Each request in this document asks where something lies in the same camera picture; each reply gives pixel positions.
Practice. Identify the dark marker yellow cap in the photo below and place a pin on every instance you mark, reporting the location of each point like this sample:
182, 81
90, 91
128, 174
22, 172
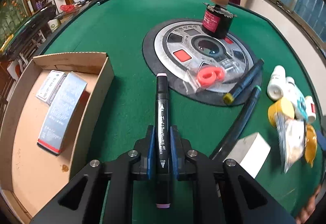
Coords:
243, 83

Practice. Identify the black jar with red label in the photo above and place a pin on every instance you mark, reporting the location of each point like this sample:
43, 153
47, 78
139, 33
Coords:
217, 21

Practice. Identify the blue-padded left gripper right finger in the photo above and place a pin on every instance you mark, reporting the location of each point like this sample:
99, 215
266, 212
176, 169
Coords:
182, 169

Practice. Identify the yellow round container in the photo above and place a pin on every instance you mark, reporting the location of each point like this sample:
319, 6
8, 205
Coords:
283, 106

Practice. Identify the black art marker pink caps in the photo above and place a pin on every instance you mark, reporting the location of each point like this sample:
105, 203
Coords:
162, 143

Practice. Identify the small white flat box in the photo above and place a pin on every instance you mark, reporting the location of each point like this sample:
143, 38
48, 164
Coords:
50, 86

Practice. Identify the grey red-striped carton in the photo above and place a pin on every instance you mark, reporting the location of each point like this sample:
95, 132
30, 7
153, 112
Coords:
60, 113

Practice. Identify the round mahjong table control panel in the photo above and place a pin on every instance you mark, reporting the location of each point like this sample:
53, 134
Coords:
180, 49

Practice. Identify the clear plastic bag packet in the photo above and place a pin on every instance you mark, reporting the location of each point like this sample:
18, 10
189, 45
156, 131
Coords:
291, 134

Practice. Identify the white bottle red label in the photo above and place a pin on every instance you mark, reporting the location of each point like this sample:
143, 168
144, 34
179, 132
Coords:
310, 109

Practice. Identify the dark pen teal cap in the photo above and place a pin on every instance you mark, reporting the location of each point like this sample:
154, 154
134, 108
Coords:
230, 139

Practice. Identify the white teal medicine box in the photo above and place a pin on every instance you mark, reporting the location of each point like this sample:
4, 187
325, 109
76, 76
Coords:
295, 96

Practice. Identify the white rectangular box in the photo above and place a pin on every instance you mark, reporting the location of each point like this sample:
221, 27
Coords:
250, 152

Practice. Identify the red plastic bag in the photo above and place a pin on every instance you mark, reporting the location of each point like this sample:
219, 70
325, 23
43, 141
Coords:
67, 8

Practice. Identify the yellow foil packet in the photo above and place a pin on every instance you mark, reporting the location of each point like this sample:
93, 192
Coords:
310, 145

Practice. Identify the brown cardboard box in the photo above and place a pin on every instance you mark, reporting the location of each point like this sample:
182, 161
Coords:
30, 175

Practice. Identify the white pill bottle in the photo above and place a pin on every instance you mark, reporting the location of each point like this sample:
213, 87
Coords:
277, 83

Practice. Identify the person's right hand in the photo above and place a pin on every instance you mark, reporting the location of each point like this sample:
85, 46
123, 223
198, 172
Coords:
309, 208

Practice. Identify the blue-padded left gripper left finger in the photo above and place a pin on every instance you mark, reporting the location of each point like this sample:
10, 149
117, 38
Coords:
142, 169

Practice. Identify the bagged pink rings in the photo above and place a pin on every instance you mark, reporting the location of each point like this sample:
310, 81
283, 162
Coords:
211, 75

